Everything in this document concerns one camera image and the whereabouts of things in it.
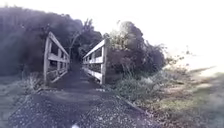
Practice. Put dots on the grass and weeds verge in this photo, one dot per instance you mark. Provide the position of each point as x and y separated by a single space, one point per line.
13 93
173 96

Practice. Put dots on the robot's own part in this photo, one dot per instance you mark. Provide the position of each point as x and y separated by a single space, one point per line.
75 126

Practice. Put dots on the large dark bush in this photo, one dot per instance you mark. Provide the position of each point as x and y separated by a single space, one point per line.
133 50

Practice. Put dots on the wooden bridge railing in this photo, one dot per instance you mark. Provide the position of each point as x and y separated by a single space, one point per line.
96 60
53 56

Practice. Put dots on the dark wood of trees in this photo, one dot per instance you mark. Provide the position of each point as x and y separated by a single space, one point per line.
23 40

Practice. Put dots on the dark gravel path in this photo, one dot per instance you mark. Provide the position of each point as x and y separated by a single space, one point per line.
80 103

